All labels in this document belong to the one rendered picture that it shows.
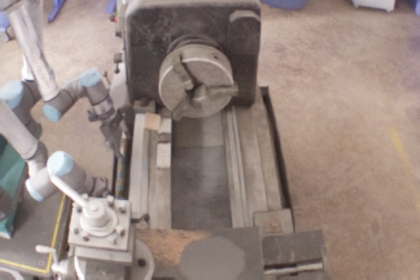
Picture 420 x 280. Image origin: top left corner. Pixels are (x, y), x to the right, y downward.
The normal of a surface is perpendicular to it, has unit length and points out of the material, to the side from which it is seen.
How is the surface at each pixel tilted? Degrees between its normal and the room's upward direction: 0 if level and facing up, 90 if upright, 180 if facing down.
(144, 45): 90
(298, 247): 0
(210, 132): 0
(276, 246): 0
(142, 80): 90
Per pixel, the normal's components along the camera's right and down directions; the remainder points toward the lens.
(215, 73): 0.04, 0.65
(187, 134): 0.01, -0.76
